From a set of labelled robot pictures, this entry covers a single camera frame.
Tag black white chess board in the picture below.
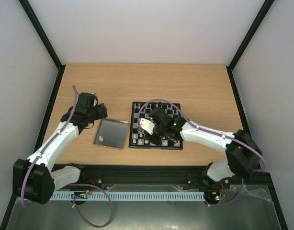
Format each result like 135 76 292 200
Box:
128 102 183 150

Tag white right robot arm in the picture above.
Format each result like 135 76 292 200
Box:
139 107 262 188

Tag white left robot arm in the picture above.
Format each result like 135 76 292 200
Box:
12 92 107 207

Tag dark cork-edged tray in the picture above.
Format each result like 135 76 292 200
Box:
93 118 130 150

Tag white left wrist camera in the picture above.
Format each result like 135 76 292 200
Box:
89 92 98 106

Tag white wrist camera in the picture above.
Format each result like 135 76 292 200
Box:
139 118 156 135
89 92 98 106

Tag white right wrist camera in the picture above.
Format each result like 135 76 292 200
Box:
139 118 156 135

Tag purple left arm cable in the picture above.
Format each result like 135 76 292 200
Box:
20 85 113 227

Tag light blue cable duct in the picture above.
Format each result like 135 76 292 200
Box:
50 191 205 201

